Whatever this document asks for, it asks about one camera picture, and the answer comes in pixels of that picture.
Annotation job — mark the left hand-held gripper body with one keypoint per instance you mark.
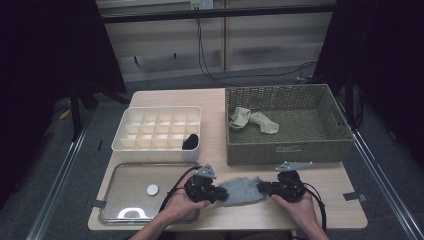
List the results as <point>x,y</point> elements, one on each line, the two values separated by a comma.
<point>198,190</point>

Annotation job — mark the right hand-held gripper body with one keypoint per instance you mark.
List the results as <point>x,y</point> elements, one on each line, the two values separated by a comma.
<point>290,186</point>

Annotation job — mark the black sock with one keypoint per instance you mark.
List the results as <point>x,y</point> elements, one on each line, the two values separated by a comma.
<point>190,141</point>

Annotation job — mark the beige sock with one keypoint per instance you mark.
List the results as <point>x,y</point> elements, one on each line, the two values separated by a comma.
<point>266,125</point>
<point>240,116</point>

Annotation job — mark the green woven basket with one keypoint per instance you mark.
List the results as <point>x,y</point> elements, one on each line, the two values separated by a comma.
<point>316,126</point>

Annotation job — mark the clear plastic lid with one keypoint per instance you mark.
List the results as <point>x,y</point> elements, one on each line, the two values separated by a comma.
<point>130,190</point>

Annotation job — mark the cream divided storage box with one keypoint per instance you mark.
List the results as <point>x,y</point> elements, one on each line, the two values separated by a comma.
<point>156,126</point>

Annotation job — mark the person's left hand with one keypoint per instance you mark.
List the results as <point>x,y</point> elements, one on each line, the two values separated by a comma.
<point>181,206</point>

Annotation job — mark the person's right hand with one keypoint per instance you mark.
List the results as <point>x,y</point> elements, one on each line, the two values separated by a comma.
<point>300,211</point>

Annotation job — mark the grey tape piece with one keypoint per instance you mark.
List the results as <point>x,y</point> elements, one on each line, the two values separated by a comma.
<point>355,196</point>
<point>97,203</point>

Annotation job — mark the black metal stand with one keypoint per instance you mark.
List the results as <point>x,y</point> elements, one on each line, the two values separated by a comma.
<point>76,113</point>
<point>349,100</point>

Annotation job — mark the dark curtain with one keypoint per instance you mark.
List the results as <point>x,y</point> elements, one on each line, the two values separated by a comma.
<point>40,66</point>
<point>383,66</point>

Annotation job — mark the small yellow floor object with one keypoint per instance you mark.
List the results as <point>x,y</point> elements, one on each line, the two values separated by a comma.
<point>65,114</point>

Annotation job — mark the black crossbar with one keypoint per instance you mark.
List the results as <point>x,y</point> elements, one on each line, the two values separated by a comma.
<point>216,13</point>

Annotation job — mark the metal floor rail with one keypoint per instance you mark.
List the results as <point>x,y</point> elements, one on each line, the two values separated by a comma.
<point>56,186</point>
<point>386,186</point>

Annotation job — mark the wall socket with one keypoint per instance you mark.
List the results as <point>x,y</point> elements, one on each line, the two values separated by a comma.
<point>201,4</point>

